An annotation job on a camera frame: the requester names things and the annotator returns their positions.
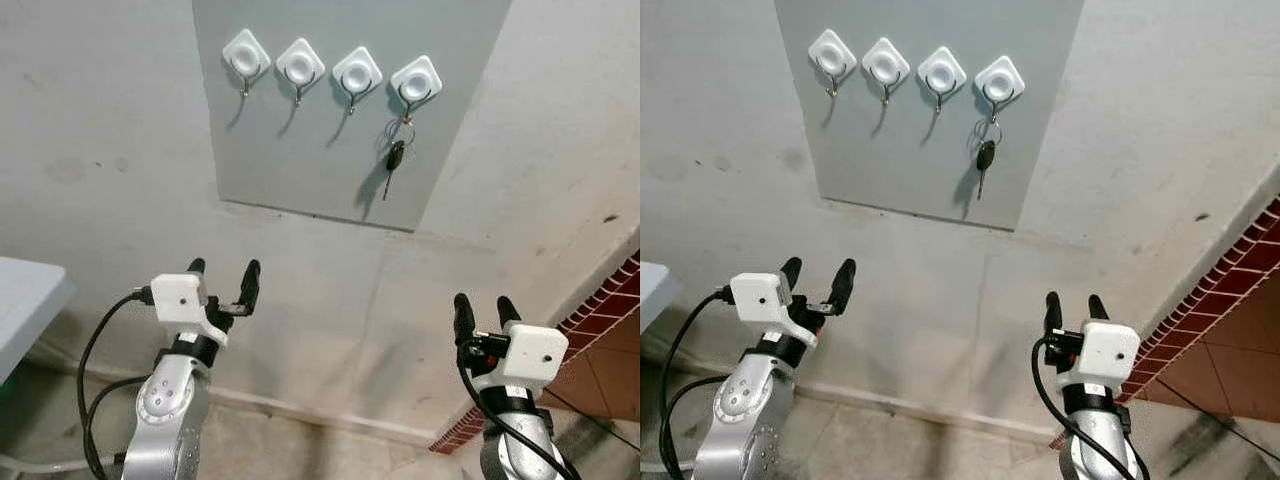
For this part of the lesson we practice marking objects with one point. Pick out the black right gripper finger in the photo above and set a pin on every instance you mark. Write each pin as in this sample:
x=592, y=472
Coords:
x=1097, y=308
x=508, y=312
x=464, y=315
x=1053, y=312

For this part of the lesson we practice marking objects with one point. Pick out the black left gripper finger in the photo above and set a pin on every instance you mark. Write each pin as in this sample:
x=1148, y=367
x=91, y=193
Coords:
x=197, y=267
x=843, y=288
x=791, y=268
x=250, y=288

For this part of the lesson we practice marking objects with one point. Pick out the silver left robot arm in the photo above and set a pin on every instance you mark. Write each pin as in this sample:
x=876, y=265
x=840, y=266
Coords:
x=165, y=410
x=745, y=410

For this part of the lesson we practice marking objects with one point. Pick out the white plastic table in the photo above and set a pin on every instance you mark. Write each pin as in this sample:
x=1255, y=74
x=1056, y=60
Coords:
x=25, y=300
x=652, y=295

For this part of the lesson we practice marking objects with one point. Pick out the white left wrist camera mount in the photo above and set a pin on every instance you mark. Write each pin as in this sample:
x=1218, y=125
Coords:
x=762, y=298
x=180, y=300

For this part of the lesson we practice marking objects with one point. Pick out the red tiled wall edging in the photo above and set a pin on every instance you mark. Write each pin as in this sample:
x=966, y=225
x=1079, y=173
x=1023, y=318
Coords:
x=600, y=300
x=1220, y=280

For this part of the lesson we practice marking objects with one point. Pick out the grey wall board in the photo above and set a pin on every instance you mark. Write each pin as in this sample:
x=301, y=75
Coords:
x=880, y=160
x=300, y=160

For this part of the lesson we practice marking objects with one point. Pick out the white square wall hook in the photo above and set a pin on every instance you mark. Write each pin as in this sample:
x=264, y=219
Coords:
x=886, y=61
x=942, y=70
x=999, y=79
x=832, y=52
x=246, y=52
x=416, y=79
x=300, y=62
x=357, y=70

